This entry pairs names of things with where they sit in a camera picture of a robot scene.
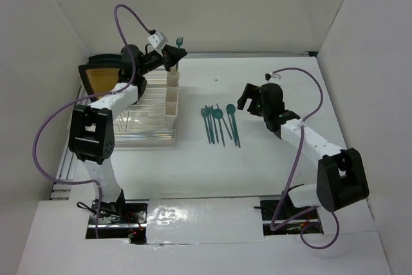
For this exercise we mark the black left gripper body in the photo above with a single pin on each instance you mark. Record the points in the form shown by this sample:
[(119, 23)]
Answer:
[(151, 61)]

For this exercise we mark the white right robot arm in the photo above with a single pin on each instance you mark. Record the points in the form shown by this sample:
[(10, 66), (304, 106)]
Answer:
[(340, 175)]

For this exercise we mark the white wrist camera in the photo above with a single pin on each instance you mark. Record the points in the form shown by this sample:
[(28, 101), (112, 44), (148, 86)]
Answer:
[(158, 41), (272, 76)]

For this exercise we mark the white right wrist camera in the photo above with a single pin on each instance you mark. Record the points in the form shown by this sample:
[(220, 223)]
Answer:
[(272, 76)]

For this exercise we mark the yellow square plate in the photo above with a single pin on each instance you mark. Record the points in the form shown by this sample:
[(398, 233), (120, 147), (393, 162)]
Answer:
[(99, 78)]

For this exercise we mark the dark teal plate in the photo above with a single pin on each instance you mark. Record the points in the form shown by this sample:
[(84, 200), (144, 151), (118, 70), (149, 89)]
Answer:
[(106, 59)]

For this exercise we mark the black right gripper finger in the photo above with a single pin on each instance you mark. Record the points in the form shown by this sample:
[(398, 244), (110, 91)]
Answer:
[(249, 92), (254, 107)]

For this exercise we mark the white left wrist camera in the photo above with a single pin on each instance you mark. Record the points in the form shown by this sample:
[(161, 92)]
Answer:
[(158, 41)]

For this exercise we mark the clear plastic dish rack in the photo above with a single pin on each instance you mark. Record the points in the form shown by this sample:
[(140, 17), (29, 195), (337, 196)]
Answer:
[(143, 124)]

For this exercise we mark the white taped cover panel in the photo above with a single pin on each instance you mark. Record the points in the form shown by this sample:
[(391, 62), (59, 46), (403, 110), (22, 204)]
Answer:
[(204, 221)]

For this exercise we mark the white utensil holder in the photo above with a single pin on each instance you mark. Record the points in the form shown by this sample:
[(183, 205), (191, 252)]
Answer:
[(171, 99)]

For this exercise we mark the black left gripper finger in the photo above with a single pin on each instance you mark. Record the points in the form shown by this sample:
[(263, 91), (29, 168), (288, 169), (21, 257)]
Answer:
[(174, 51), (170, 61)]

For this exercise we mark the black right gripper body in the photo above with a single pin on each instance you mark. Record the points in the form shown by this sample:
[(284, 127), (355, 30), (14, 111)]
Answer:
[(264, 111)]

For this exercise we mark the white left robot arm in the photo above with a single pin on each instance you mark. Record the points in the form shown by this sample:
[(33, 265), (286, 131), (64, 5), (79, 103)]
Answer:
[(92, 134)]

